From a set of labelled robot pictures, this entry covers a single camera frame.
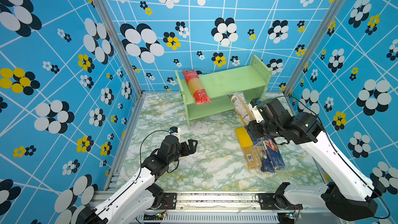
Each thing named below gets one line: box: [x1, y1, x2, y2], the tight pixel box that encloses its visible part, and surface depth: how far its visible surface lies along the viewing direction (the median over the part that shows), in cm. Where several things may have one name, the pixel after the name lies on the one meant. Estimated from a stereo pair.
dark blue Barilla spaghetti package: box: [259, 135, 286, 173], surface depth 85 cm
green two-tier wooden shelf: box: [174, 54, 273, 130], surface depth 91 cm
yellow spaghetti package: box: [235, 126, 262, 170], surface depth 86 cm
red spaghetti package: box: [182, 69, 212, 105], surface depth 84 cm
